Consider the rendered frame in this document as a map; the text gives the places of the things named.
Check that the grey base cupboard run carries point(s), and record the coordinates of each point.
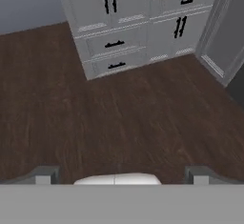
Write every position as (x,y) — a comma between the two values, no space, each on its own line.
(168,34)

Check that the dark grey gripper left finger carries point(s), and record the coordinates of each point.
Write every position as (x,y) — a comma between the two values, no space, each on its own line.
(44,173)

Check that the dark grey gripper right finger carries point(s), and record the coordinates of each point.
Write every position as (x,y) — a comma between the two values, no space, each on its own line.
(198,173)

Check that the white round object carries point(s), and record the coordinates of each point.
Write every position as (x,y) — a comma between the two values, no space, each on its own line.
(117,179)

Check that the grey panelled cabinet side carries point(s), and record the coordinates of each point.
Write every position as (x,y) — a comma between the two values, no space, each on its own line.
(222,37)

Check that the tall grey cupboard unit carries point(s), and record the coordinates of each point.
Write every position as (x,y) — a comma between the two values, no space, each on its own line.
(95,18)

